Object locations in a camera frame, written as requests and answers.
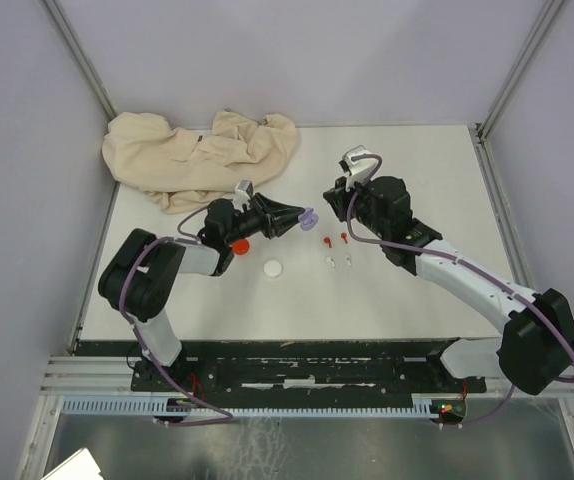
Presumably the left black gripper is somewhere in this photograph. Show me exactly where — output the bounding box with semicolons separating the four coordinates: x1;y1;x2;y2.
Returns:
225;192;306;245

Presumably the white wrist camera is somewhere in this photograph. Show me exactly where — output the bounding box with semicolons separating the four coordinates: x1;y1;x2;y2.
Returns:
339;145;381;191
234;180;254;206

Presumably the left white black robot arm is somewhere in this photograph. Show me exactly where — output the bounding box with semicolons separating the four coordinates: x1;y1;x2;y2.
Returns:
98;193;317;390

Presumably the white round charging case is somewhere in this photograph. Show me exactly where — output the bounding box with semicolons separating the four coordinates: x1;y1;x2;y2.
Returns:
263;259;284;279

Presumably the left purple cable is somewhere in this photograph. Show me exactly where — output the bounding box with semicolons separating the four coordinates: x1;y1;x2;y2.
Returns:
119;208;241;429

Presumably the aluminium corner post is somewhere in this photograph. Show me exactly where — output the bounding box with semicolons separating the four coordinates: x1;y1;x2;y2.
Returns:
39;0;117;121
476;0;568;144

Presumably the right aluminium corner post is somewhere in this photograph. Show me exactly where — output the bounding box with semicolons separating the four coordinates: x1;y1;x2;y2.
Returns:
476;0;568;144

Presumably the aluminium frame rail front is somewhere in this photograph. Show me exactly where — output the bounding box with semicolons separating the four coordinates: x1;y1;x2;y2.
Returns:
41;356;574;399

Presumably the control box with leds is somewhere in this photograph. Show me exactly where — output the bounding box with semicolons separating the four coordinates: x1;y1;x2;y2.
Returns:
437;400;466;424

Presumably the white sheet corner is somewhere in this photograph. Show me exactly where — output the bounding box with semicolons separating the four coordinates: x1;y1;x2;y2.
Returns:
42;448;104;480

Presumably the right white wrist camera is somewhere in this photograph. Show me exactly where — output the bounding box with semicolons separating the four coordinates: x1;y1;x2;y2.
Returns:
339;145;381;191

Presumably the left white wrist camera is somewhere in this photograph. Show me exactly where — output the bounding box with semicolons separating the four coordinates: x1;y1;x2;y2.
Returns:
234;180;254;206

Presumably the grey slotted cable duct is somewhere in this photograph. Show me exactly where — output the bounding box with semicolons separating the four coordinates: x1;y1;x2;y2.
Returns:
60;394;443;417

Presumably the purple round charging case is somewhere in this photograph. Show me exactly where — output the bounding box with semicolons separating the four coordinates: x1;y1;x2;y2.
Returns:
298;207;319;231

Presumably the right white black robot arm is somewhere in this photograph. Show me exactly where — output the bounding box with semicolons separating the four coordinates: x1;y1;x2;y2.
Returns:
323;176;574;395

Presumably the beige crumpled cloth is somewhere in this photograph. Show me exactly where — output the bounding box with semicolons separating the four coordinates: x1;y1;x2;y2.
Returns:
101;109;299;214

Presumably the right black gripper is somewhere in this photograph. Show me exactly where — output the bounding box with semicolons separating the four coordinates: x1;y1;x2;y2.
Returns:
324;170;389;239

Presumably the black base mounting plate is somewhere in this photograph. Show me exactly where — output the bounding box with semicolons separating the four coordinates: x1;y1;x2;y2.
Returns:
132;340;485;410

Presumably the red round charging case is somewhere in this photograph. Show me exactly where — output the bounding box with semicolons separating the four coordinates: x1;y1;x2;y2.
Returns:
231;239;250;256

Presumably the left aluminium corner post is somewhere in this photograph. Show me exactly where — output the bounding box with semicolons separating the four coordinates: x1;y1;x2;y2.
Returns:
39;0;117;121

